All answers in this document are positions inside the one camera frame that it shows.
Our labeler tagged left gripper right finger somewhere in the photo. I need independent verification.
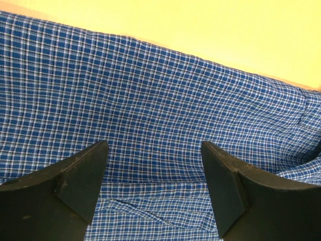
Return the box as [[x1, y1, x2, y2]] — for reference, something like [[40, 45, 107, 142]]
[[201, 141, 320, 240]]

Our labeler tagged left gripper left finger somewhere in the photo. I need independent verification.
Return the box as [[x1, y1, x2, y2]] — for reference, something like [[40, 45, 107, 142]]
[[1, 141, 108, 240]]

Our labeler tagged blue plaid long sleeve shirt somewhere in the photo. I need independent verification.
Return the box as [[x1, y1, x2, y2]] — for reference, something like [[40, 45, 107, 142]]
[[1, 12, 320, 240]]

